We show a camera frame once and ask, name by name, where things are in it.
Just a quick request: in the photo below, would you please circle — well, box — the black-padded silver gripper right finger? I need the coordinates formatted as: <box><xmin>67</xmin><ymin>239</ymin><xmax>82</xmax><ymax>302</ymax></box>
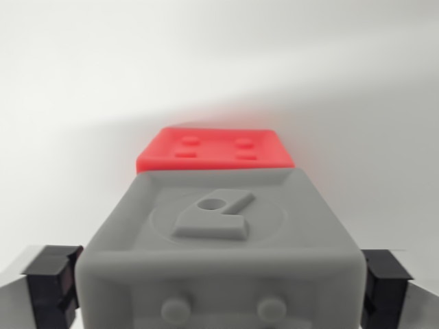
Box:
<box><xmin>361</xmin><ymin>249</ymin><xmax>439</xmax><ymax>329</ymax></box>

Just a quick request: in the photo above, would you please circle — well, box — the black-padded silver gripper left finger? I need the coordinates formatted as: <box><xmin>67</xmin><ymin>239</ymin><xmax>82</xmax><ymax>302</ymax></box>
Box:
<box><xmin>0</xmin><ymin>244</ymin><xmax>84</xmax><ymax>329</ymax></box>

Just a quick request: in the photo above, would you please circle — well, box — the grey plastic cube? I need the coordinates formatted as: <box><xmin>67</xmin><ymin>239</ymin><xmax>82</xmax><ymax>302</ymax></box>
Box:
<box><xmin>75</xmin><ymin>167</ymin><xmax>370</xmax><ymax>329</ymax></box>

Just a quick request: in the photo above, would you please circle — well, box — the red plastic cube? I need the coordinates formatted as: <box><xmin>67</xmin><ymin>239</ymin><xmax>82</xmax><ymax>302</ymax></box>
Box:
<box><xmin>136</xmin><ymin>126</ymin><xmax>296</xmax><ymax>175</ymax></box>

